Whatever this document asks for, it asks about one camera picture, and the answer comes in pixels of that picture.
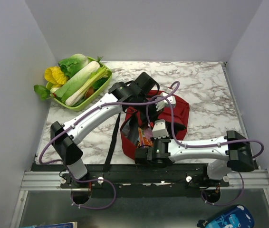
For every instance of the blue pencil case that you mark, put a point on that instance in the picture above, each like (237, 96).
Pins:
(237, 216)

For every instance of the green lettuce head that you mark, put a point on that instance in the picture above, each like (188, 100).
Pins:
(70, 66)

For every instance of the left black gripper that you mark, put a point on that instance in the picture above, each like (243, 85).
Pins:
(153, 115)

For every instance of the red backpack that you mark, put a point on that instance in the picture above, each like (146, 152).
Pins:
(133, 117)

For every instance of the aluminium rail frame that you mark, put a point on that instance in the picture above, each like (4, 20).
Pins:
(206, 86)

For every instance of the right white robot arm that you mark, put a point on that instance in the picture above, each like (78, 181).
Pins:
(231, 152)

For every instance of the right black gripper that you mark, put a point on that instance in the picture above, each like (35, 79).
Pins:
(153, 138)

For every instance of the dark green spinach leaf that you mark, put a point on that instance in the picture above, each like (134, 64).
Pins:
(42, 92)

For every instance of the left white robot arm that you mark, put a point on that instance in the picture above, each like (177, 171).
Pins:
(66, 137)

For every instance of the orange paperback book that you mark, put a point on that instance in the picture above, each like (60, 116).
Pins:
(144, 138)

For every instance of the napa cabbage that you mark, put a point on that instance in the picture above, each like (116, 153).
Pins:
(73, 84)

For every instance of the celery stalk bunch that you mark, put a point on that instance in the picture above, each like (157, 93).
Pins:
(102, 72)

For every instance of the blue book corner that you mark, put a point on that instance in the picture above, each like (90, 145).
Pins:
(60, 225)

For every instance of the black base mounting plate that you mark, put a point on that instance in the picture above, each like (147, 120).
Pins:
(138, 181)

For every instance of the yellow leaf vegetable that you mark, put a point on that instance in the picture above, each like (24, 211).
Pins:
(55, 76)

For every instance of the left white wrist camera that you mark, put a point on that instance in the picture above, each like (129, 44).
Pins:
(169, 101)

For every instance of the brown mushroom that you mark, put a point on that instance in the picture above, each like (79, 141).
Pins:
(89, 92)

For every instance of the green plastic basket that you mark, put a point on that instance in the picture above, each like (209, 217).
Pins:
(99, 86)

